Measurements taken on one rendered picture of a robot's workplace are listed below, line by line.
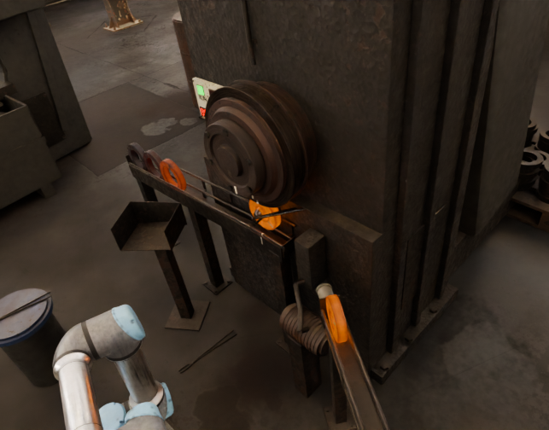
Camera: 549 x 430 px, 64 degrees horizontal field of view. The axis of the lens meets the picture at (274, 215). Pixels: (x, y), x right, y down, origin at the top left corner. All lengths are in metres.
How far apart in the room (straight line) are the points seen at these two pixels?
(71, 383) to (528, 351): 1.96
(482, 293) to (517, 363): 0.42
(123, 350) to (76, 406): 0.25
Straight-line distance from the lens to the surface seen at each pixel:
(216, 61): 1.81
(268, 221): 1.77
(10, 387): 2.74
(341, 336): 1.47
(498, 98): 1.99
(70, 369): 1.31
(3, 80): 4.22
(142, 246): 2.13
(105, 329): 1.36
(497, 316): 2.54
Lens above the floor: 1.91
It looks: 39 degrees down
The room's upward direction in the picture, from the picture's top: 9 degrees counter-clockwise
